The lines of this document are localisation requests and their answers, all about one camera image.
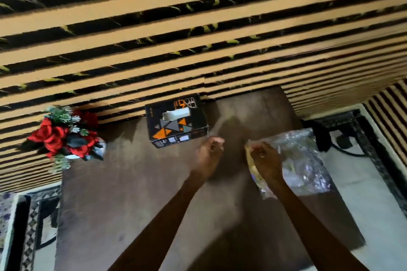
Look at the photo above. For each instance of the person's left hand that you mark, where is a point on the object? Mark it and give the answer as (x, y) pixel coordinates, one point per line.
(206, 159)

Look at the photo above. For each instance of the person's right forearm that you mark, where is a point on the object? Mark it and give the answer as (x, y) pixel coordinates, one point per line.
(311, 232)

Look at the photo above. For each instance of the clear plastic bag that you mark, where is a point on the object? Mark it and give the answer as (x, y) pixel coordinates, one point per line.
(302, 162)

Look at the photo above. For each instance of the person's left forearm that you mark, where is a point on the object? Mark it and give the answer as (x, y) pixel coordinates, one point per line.
(159, 229)

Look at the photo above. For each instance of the person's left fingers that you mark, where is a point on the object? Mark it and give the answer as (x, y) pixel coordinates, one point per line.
(217, 144)

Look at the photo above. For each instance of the black furniture frame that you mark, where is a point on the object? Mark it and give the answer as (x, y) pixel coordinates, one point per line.
(19, 232)

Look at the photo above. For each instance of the person's right hand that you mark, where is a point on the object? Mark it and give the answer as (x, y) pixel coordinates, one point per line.
(267, 161)

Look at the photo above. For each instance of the black box with orange triangles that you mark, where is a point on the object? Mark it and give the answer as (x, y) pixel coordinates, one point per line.
(173, 121)

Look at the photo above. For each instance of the yellow card strip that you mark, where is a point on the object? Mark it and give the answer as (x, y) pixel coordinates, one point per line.
(254, 170)

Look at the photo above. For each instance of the red rose bouquet in vase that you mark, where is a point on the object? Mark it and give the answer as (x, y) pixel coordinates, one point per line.
(62, 139)

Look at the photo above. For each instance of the person's right fingers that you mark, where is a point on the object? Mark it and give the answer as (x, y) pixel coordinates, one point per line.
(256, 150)

